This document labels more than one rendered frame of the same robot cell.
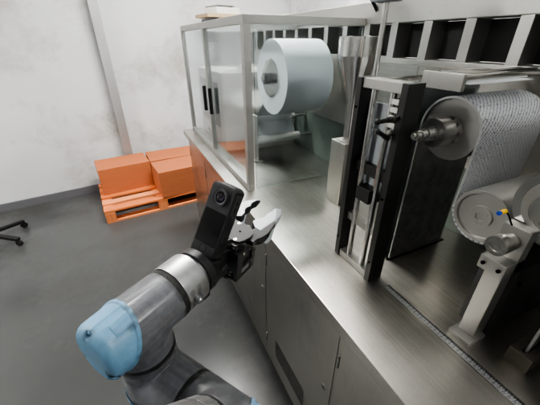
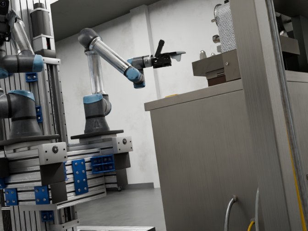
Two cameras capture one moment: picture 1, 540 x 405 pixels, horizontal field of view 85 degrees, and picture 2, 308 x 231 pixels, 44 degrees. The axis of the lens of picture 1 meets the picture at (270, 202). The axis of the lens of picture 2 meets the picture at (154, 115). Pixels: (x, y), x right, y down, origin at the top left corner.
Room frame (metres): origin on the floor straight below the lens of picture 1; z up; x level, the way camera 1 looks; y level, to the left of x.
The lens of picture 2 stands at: (-0.60, -2.00, 0.71)
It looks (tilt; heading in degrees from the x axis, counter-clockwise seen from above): 4 degrees up; 67
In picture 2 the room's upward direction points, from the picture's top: 8 degrees counter-clockwise
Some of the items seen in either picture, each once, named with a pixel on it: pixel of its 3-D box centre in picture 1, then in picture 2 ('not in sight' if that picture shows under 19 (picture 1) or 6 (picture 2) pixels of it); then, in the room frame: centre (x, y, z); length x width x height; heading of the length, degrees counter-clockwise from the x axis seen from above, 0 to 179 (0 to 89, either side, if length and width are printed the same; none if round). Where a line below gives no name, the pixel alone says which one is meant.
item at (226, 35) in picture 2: not in sight; (243, 38); (0.45, -0.65, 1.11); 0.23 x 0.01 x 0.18; 115
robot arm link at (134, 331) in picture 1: (136, 323); (136, 63); (0.25, 0.16, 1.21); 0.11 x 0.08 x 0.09; 149
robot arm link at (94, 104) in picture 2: not in sight; (94, 105); (-0.04, 0.19, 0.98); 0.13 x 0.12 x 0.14; 59
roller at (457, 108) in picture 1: (484, 124); not in sight; (0.74, -0.53, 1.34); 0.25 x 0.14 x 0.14; 115
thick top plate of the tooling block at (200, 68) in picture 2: not in sight; (243, 58); (0.36, -0.74, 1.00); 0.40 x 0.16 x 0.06; 115
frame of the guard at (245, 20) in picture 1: (251, 91); not in sight; (1.88, 0.11, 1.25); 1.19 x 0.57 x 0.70; 25
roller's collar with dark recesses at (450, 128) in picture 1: (440, 131); not in sight; (0.67, -0.39, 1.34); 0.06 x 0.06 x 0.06; 25
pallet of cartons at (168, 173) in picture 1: (153, 179); not in sight; (2.91, 1.25, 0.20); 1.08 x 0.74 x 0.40; 123
